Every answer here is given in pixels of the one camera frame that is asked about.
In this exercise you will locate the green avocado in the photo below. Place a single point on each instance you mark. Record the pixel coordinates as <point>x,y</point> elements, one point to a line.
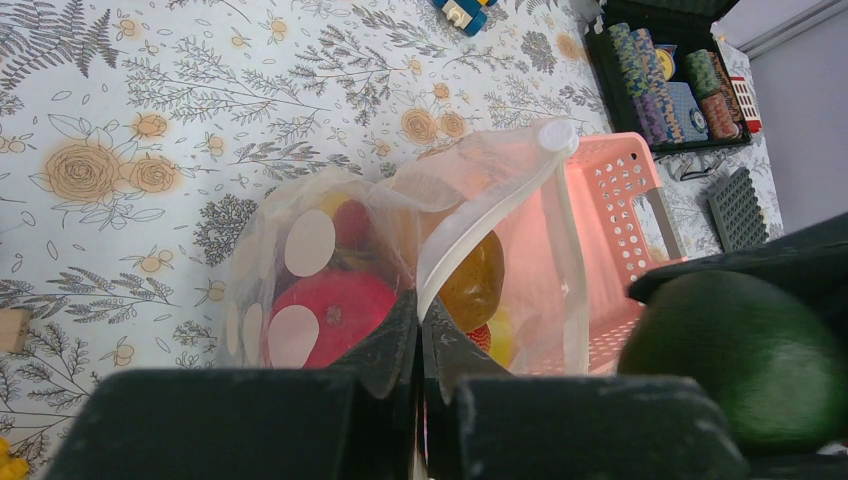
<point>768,361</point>

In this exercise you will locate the brown potato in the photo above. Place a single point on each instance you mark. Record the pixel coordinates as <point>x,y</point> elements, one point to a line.
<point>472,293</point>

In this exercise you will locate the clear zip top bag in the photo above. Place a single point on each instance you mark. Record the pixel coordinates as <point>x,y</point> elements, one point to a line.
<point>425,220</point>

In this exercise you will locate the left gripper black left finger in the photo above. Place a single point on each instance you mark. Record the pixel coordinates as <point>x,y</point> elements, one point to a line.
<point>351,420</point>

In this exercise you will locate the pink plastic basket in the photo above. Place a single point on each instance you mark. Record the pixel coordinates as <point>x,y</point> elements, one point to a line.
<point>574,247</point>

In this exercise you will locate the grey building baseplate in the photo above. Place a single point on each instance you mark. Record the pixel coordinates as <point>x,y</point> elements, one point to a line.
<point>736,213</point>

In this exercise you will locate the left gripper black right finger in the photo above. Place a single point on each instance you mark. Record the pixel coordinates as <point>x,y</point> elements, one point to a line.
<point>481,422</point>

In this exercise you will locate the red apple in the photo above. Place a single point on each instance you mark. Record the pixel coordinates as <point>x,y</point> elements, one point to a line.
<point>321,317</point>

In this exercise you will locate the black poker chip case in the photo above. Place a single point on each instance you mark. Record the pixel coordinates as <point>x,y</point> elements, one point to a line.
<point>662,75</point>

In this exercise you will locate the red white brick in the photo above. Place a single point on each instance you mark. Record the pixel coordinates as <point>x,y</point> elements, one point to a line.
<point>747,103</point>

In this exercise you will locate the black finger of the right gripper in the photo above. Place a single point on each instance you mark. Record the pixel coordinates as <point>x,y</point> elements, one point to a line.
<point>810,264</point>

